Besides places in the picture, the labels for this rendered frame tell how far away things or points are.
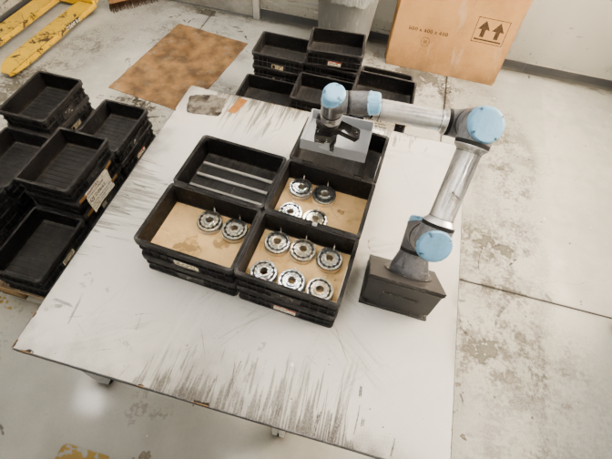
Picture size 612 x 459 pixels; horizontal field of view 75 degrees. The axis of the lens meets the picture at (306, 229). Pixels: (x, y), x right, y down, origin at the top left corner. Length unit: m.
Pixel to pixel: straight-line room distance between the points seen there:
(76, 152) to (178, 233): 1.12
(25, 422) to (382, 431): 1.73
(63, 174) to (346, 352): 1.78
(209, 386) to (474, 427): 1.44
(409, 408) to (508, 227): 1.84
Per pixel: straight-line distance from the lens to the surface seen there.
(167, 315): 1.69
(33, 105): 3.07
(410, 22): 4.07
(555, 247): 3.21
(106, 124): 2.94
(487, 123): 1.42
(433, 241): 1.41
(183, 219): 1.73
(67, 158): 2.64
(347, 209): 1.75
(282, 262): 1.58
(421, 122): 1.52
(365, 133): 1.77
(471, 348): 2.57
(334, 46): 3.30
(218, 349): 1.60
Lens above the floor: 2.22
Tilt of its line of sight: 56 degrees down
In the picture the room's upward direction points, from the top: 7 degrees clockwise
